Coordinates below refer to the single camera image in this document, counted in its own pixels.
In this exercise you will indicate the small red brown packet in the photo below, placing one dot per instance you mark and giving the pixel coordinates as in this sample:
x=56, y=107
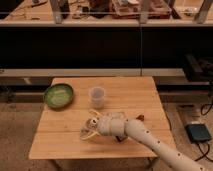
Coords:
x=140, y=117

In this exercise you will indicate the clear plastic cup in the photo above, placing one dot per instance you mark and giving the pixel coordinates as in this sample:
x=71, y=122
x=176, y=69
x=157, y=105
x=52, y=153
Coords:
x=97, y=97

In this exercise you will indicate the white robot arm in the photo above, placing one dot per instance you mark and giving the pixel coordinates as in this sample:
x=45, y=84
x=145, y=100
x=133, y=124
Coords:
x=118, y=125

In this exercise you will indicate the green bowl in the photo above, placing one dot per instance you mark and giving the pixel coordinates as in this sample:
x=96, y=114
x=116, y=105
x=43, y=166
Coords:
x=58, y=95

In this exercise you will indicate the black foot pedal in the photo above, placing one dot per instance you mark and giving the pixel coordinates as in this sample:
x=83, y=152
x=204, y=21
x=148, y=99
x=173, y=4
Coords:
x=198, y=133

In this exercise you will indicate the dark snack bar packet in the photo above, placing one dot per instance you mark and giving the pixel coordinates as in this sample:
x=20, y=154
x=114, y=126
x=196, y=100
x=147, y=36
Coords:
x=121, y=139

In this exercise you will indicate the wooden table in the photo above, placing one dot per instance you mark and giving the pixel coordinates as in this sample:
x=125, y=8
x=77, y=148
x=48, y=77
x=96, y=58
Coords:
x=57, y=135

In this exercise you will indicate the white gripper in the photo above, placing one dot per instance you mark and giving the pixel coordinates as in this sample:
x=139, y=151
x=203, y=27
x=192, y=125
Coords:
x=106, y=126

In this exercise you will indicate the red tray on shelf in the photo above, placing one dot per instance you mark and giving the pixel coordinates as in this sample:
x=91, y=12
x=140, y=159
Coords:
x=131, y=8

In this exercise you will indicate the long workbench shelf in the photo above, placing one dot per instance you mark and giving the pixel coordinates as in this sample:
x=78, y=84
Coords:
x=98, y=13

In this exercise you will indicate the clear plastic bottle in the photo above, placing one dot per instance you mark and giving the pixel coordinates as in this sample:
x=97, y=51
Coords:
x=90, y=125

